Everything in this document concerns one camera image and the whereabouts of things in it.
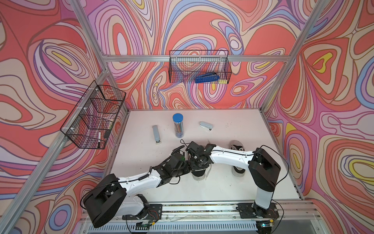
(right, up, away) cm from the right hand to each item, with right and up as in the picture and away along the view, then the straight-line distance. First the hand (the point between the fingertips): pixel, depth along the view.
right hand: (195, 171), depth 86 cm
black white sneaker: (+1, -1, -4) cm, 4 cm away
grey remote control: (-28, +24, +18) cm, 42 cm away
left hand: (-1, +3, -3) cm, 4 cm away
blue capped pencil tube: (-11, +32, +7) cm, 34 cm away
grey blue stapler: (+10, +27, +20) cm, 35 cm away
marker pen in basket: (-50, +20, -13) cm, 55 cm away
